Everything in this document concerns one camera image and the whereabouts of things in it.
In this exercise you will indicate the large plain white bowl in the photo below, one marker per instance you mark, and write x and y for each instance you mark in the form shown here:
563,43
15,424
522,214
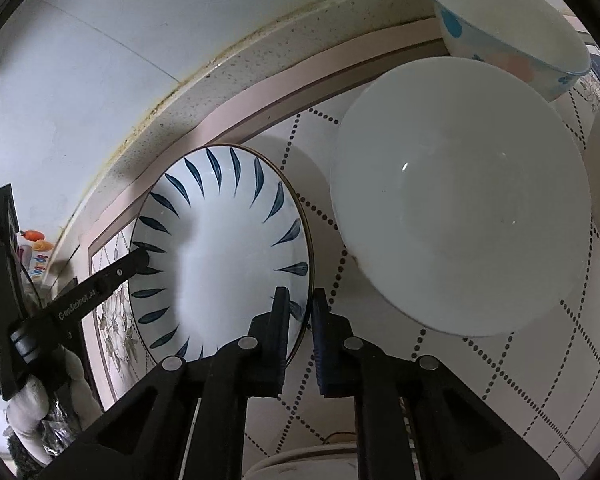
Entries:
460,195

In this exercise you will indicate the pink dotted floral tablecloth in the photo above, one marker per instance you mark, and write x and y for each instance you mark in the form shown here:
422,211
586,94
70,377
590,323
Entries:
310,160

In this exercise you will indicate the white bowl blue dots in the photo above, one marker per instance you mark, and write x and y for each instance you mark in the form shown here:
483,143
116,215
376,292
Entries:
510,20

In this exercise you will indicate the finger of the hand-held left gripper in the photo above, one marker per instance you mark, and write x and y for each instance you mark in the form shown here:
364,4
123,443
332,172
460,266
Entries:
105,280

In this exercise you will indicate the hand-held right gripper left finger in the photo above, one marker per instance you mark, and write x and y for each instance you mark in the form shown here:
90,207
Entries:
279,332

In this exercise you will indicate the white round dish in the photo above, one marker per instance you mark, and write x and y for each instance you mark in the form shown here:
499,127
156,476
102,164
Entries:
305,462

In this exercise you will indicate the person's left hand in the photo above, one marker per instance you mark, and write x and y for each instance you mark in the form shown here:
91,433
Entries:
27,410

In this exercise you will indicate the white plate blue leaf pattern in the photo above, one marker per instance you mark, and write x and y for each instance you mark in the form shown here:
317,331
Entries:
225,240

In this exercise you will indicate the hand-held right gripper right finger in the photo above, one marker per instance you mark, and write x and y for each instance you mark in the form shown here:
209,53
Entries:
320,325

